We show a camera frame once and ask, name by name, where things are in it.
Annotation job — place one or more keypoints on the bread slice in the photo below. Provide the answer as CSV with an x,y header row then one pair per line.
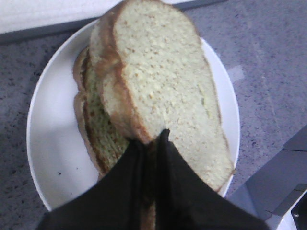
x,y
153,75
104,144

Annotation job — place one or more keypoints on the white grey cutting board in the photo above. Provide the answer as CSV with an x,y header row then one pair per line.
x,y
27,19

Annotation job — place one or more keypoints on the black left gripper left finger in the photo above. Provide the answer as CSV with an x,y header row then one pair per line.
x,y
114,203

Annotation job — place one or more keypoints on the white round plate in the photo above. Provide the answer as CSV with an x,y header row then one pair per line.
x,y
59,163

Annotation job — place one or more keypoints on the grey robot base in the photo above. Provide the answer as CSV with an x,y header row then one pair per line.
x,y
277,192

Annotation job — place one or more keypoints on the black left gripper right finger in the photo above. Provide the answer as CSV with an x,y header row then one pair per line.
x,y
185,202

